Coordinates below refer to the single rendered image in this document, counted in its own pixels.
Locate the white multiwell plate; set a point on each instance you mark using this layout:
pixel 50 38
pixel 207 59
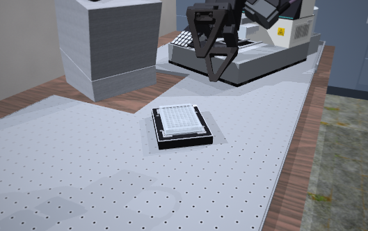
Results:
pixel 180 119

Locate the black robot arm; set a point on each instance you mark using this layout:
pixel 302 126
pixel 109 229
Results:
pixel 264 12

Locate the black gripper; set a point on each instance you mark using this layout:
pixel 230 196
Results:
pixel 213 19

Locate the translucent bottle with dark grey cap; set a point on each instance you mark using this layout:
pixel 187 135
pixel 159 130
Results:
pixel 315 18

